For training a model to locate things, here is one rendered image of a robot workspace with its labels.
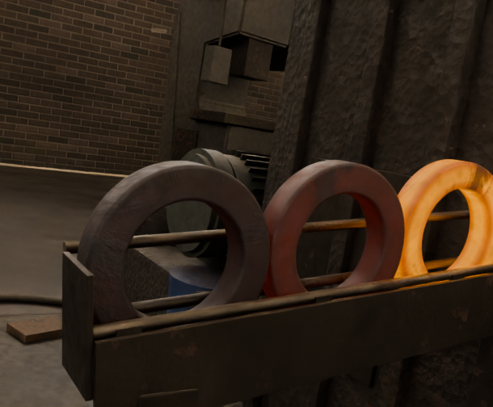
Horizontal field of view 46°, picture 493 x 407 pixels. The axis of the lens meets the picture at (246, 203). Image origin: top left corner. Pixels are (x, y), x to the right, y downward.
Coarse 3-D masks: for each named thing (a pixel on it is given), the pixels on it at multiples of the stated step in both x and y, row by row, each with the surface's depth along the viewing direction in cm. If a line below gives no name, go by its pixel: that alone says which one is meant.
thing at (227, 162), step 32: (192, 160) 201; (224, 160) 196; (256, 160) 207; (256, 192) 197; (192, 224) 198; (128, 256) 232; (160, 256) 220; (192, 256) 201; (224, 256) 219; (128, 288) 230; (160, 288) 205
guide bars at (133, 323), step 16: (432, 272) 69; (448, 272) 70; (464, 272) 71; (480, 272) 73; (336, 288) 61; (352, 288) 62; (368, 288) 63; (384, 288) 64; (224, 304) 54; (240, 304) 55; (256, 304) 56; (272, 304) 56; (288, 304) 58; (128, 320) 49; (144, 320) 50; (160, 320) 50; (176, 320) 51; (192, 320) 52; (208, 320) 53; (96, 336) 47; (112, 336) 48
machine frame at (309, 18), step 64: (320, 0) 132; (384, 0) 115; (448, 0) 106; (320, 64) 135; (384, 64) 116; (448, 64) 101; (320, 128) 133; (384, 128) 117; (448, 128) 100; (320, 256) 129; (448, 256) 102; (320, 384) 124; (384, 384) 108; (448, 384) 100
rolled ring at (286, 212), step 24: (312, 168) 61; (336, 168) 60; (360, 168) 62; (288, 192) 59; (312, 192) 59; (336, 192) 61; (360, 192) 62; (384, 192) 64; (264, 216) 60; (288, 216) 58; (384, 216) 65; (288, 240) 59; (384, 240) 66; (288, 264) 59; (360, 264) 68; (384, 264) 66; (264, 288) 61; (288, 288) 60
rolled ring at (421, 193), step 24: (432, 168) 70; (456, 168) 70; (480, 168) 72; (408, 192) 69; (432, 192) 69; (480, 192) 73; (408, 216) 68; (480, 216) 76; (408, 240) 68; (480, 240) 76; (408, 264) 69; (456, 264) 77; (480, 264) 76
